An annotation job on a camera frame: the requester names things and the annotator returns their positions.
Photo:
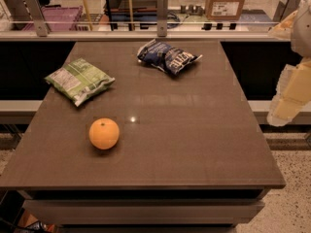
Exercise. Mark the green jalapeno chip bag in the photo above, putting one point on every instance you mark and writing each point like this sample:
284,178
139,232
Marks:
79,80

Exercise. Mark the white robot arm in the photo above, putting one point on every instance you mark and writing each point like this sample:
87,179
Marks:
296,27

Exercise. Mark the blue chip bag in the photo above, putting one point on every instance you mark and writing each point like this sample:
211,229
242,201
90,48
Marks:
168,59

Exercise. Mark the cardboard box with label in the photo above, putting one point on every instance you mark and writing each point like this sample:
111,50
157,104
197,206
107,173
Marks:
224,9

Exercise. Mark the brown table with drawers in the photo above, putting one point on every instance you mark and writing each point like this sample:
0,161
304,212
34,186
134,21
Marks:
190,150

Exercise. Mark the orange fruit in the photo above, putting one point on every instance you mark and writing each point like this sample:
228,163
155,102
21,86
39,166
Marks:
104,133

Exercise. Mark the purple plastic crate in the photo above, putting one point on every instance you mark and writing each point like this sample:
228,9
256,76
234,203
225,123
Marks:
61,18

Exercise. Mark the right metal railing post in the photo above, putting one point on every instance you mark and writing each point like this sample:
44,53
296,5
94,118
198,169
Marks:
286,4

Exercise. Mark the metal railing post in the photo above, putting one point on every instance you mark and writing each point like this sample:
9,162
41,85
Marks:
286,4
39,22
161,14

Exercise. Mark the middle metal railing post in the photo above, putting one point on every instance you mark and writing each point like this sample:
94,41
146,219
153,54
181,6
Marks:
161,14

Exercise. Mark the left metal railing post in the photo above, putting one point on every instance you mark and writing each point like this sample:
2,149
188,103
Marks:
39,22

